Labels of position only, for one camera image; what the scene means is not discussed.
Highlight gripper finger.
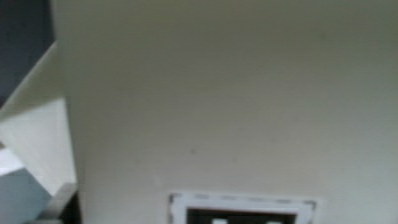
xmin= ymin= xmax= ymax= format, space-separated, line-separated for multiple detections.
xmin=34 ymin=183 xmax=80 ymax=224

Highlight white cabinet top block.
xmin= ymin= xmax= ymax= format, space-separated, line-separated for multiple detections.
xmin=0 ymin=0 xmax=398 ymax=224

